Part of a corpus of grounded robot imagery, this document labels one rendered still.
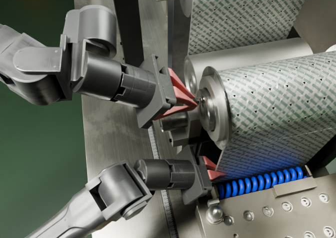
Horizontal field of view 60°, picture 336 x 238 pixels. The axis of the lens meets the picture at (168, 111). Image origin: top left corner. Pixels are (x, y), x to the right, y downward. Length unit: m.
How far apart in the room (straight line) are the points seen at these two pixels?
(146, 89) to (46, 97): 0.13
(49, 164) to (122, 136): 1.12
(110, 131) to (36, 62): 0.55
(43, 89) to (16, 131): 1.77
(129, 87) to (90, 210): 0.20
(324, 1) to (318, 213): 0.47
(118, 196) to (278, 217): 0.37
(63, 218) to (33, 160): 1.52
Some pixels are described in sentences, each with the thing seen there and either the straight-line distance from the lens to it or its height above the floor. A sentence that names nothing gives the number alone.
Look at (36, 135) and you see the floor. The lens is 2.09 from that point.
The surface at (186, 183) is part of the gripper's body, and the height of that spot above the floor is 1.14.
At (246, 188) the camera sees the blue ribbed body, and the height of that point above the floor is 1.03.
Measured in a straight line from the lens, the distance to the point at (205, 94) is 0.48.
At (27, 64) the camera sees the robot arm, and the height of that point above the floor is 1.42.
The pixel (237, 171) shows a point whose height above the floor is 1.08.
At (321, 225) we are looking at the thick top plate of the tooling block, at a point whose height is 1.03.
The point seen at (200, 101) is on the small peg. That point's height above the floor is 1.27.
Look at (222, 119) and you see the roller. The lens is 0.46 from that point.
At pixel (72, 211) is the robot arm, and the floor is 1.21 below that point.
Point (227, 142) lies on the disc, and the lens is 0.48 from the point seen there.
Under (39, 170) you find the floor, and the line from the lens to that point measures 1.96.
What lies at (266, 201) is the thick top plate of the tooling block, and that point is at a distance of 0.70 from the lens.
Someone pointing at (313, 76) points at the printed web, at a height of 1.31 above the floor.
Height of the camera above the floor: 1.67
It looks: 57 degrees down
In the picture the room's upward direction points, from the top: straight up
